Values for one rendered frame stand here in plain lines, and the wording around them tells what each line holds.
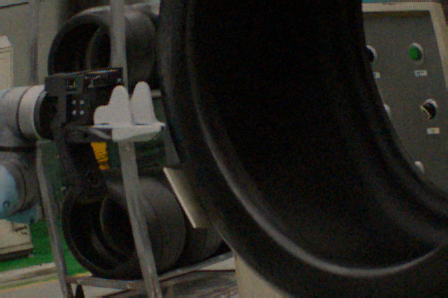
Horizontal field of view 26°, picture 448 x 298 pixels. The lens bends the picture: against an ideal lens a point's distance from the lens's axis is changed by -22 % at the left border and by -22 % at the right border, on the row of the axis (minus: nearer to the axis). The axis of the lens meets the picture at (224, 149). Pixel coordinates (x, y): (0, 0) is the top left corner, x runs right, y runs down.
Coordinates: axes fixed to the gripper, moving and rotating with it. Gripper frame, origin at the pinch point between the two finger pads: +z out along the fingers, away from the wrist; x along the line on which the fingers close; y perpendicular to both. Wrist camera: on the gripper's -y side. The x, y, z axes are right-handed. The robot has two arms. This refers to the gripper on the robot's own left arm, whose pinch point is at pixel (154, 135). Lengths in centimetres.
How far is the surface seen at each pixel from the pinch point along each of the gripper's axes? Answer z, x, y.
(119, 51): -249, 226, -4
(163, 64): 12.5, -11.0, 8.4
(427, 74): 1, 63, 3
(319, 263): 30.3, -11.7, -8.0
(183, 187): 13.0, -9.6, -2.8
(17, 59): -887, 627, -22
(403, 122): -6, 63, -5
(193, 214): 14.9, -10.5, -4.9
